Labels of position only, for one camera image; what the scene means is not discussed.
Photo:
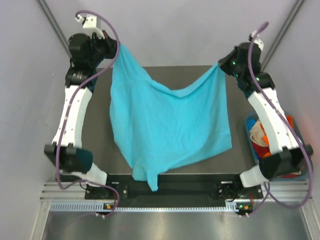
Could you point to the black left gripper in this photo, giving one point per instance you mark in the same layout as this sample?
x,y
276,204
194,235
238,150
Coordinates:
x,y
110,45

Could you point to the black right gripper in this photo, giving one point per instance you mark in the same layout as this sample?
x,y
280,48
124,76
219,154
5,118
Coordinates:
x,y
224,62

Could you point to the cyan t shirt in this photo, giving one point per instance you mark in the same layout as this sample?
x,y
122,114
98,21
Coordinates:
x,y
158,129

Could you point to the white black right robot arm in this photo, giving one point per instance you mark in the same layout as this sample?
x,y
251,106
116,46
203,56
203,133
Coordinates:
x,y
286,156

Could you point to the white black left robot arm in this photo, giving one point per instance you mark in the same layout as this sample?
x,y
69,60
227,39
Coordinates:
x,y
65,151

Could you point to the orange t shirt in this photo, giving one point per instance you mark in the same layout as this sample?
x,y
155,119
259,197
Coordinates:
x,y
290,120

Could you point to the blue laundry basket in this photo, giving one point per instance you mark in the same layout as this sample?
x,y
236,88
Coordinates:
x,y
303,167

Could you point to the red t shirt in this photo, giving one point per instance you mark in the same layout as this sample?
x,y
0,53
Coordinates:
x,y
263,152

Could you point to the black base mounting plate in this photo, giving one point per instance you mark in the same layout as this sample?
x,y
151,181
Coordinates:
x,y
181,190

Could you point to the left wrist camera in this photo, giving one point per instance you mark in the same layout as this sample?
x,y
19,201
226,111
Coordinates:
x,y
90,26

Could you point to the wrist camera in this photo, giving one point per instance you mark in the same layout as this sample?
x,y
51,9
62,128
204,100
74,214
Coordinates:
x,y
254,38
90,26

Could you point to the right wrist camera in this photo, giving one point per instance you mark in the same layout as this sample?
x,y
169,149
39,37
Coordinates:
x,y
254,38

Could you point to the white slotted cable duct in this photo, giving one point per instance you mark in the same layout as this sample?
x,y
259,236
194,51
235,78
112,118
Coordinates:
x,y
102,207

